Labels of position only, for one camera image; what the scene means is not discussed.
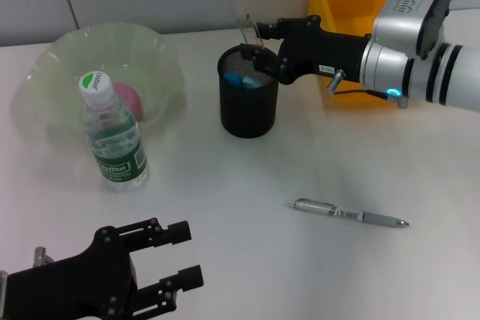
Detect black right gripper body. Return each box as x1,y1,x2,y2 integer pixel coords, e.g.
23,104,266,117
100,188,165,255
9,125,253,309
276,15,373,86

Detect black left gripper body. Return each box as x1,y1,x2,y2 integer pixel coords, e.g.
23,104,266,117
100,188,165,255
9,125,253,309
5,225,140,320

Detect blue capped scissors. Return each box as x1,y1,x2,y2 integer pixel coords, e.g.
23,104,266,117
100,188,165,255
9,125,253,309
223,71,264,91

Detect clear plastic water bottle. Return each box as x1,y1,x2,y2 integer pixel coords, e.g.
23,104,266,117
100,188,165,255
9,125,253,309
77,71,151,193

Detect pink peach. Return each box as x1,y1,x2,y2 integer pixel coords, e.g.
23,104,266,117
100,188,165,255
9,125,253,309
112,82,144,122

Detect grey ballpoint pen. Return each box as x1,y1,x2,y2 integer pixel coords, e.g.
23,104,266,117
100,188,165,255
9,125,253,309
285,197,410,230

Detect black mesh pen holder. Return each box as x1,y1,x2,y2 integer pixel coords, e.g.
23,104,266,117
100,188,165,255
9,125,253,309
217,44,281,139

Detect pale green glass fruit plate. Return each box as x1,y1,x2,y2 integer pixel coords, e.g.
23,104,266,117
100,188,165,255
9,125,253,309
10,22,188,133

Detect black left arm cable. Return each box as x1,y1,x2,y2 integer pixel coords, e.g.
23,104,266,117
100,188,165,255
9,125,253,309
32,247,54,268

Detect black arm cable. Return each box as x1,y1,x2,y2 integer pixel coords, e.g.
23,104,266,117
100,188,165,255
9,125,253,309
32,247,54,268
325,68,410,110

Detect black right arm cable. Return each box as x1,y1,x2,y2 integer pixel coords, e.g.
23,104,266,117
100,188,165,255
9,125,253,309
325,68,410,110

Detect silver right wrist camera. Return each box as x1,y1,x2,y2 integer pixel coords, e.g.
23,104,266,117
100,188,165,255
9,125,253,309
372,0,460,61

